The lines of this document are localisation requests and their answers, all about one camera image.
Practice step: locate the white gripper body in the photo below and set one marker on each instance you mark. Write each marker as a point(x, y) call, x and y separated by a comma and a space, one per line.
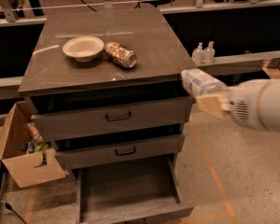
point(244, 104)

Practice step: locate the brown cardboard box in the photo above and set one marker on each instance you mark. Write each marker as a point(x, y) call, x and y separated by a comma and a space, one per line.
point(26, 169)

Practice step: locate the clear sanitizer bottle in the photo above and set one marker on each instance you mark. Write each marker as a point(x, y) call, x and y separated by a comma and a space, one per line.
point(209, 53)
point(197, 54)

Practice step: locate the right clear sanitizer bottle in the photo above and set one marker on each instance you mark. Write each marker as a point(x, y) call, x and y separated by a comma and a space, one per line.
point(209, 53)

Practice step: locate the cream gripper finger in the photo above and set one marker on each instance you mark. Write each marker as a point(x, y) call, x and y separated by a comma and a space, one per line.
point(214, 104)

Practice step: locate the green item in box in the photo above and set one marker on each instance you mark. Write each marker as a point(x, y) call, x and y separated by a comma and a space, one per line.
point(42, 147)

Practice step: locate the left clear sanitizer bottle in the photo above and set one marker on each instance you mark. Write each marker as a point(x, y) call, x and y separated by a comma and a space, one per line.
point(197, 54)

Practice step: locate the grey middle drawer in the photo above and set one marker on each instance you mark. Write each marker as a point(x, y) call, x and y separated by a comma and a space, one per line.
point(86, 157)

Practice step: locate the grey top drawer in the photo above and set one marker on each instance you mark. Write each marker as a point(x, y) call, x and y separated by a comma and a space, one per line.
point(113, 119)

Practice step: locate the snack package in box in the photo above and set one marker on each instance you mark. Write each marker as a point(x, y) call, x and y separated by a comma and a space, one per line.
point(33, 131)

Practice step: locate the clear plastic bottle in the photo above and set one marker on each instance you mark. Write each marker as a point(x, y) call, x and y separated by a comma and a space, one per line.
point(197, 82)

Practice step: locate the grey drawer cabinet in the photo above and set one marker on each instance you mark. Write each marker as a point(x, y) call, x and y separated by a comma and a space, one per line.
point(54, 82)

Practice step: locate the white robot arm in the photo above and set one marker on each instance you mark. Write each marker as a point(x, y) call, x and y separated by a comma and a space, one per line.
point(269, 105)

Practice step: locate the white paper bowl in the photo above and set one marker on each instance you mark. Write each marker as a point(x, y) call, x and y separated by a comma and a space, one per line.
point(83, 48)

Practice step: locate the gold patterned drink can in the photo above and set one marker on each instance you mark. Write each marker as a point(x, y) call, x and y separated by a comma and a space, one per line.
point(120, 55)

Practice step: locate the grey open bottom drawer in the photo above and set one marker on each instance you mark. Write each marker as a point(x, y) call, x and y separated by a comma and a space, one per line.
point(144, 191)

